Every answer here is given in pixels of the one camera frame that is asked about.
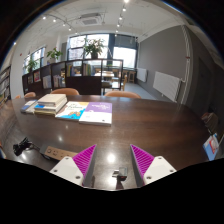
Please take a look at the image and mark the blue flat book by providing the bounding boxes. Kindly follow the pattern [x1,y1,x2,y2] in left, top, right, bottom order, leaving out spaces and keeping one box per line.
[20,99,39,115]

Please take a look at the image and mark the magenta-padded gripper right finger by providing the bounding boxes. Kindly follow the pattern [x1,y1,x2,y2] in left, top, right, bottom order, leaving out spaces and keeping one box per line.
[129,143,178,188]

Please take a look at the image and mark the ceiling spot lights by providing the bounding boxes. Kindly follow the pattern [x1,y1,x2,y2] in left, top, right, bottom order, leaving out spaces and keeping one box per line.
[41,0,129,34]

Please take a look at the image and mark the small white wall radiator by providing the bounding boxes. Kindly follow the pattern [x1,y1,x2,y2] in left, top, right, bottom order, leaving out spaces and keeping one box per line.
[136,67,148,83]

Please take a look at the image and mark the purple and white book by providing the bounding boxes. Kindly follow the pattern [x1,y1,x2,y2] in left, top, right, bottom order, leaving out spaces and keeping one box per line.
[78,101,114,127]

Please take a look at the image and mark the blue box with red print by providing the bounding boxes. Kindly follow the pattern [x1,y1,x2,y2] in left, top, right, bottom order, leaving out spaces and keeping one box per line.
[202,133,220,162]

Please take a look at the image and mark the white and blue picture book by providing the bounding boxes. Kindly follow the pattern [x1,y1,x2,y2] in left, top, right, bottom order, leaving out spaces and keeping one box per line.
[54,100,90,122]

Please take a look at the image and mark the large window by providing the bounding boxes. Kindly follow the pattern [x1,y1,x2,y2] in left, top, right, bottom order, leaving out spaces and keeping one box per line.
[68,33,138,69]

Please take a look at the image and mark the dark low shelf unit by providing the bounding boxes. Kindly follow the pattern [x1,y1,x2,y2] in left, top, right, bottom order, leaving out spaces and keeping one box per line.
[21,58,124,97]

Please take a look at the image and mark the dark grey door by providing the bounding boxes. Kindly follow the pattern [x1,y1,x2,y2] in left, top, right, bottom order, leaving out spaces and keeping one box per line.
[191,58,212,114]

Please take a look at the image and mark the ceiling air conditioner vent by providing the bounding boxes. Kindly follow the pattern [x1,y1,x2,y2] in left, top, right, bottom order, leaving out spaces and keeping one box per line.
[78,12,104,27]

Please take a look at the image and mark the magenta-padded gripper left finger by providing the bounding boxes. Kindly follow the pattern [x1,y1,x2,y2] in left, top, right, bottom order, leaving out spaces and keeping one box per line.
[49,143,98,188]

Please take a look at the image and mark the trailing potted green plant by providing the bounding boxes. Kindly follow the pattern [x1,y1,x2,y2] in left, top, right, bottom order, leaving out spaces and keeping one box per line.
[26,58,39,73]

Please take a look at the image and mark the stack of beige books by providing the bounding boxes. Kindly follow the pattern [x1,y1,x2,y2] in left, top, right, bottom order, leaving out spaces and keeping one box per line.
[33,93,68,117]

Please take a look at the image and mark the black power strip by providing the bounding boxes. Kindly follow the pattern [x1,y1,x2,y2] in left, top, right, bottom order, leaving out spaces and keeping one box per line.
[39,144,79,162]

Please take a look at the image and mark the dark brown chair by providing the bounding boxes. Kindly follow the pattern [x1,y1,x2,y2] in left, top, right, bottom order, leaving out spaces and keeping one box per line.
[200,111,219,134]

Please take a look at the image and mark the black bundled power cable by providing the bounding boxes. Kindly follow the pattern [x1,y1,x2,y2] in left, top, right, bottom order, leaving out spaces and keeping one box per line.
[12,136,43,157]

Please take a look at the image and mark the large white wall radiator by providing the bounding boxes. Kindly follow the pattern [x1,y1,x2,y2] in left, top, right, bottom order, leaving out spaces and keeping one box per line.
[152,70,184,103]

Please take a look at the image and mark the wall bookshelf with books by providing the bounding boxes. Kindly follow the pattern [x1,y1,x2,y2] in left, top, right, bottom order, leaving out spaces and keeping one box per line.
[0,65,12,104]

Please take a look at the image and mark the small potted green plant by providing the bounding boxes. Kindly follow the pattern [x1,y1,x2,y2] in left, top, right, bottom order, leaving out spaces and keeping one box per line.
[46,47,64,63]

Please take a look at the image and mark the large potted green plant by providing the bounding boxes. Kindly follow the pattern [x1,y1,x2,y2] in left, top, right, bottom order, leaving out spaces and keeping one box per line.
[82,37,107,60]

